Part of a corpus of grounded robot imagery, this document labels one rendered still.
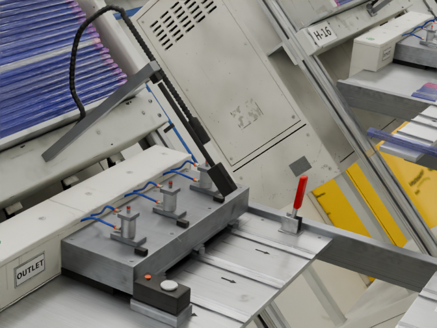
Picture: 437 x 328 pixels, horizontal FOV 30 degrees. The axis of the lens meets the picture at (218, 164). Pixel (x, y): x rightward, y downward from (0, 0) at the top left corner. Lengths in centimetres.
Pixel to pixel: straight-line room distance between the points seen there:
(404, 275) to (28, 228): 61
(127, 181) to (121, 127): 14
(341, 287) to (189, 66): 226
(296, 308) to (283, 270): 275
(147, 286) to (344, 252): 40
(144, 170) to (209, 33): 98
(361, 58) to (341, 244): 102
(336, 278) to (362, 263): 299
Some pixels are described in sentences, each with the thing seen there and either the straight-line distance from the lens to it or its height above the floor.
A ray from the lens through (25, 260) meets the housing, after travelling 119.
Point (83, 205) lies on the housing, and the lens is 129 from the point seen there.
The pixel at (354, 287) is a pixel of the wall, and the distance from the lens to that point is 449.
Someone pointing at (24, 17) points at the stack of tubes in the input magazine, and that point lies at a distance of 144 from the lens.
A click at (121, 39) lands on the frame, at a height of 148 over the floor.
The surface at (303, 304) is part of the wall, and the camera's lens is 410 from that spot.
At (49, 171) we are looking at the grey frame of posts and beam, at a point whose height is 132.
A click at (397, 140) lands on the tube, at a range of 149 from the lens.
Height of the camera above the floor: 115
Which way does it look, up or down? 1 degrees up
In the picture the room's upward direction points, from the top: 33 degrees counter-clockwise
